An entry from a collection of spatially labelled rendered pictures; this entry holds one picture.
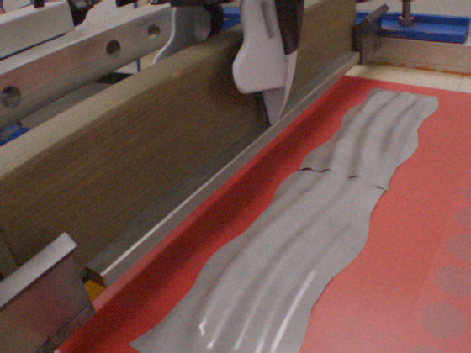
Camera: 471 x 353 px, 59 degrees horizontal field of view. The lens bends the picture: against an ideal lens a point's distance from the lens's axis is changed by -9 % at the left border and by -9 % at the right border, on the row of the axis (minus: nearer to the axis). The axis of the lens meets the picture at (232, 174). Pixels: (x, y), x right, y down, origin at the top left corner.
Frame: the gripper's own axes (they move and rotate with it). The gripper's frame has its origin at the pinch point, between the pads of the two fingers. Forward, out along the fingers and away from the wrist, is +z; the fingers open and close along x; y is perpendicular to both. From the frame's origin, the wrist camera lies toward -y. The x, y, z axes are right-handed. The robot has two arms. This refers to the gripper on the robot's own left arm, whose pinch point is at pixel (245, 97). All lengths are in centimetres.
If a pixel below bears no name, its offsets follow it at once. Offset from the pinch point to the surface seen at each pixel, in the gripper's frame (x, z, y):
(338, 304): 11.9, 5.3, 10.8
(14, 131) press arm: -39.2, 9.2, -0.3
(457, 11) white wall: -11, 36, -200
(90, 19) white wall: -277, 46, -200
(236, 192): 1.3, 5.3, 4.2
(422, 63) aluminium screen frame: 7.8, 4.5, -25.3
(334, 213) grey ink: 8.9, 4.5, 4.6
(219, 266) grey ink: 4.7, 5.1, 11.2
